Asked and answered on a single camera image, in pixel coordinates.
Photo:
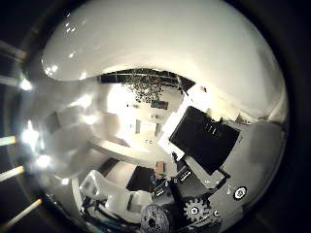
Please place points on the yellow label white spray bottle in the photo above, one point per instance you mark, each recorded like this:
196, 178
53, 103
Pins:
168, 42

